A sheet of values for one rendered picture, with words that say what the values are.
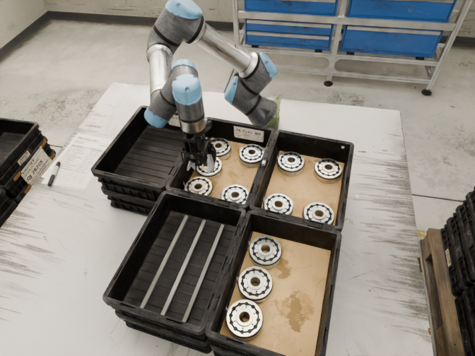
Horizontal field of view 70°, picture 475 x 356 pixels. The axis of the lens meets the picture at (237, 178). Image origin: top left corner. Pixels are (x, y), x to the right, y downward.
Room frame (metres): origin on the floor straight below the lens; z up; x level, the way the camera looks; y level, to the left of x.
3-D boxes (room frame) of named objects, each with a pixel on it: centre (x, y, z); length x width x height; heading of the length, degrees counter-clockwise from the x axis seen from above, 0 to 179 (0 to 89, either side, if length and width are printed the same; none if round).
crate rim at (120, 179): (0.98, 0.33, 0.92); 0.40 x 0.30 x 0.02; 160
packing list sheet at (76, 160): (1.14, 0.73, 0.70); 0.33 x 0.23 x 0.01; 165
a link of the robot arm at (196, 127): (0.77, 0.12, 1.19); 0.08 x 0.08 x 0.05
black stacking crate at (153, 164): (0.98, 0.33, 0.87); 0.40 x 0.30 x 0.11; 160
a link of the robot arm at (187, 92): (0.77, 0.12, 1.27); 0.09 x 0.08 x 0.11; 8
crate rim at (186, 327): (0.50, 0.18, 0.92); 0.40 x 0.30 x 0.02; 160
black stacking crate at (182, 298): (0.50, 0.18, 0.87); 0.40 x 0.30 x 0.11; 160
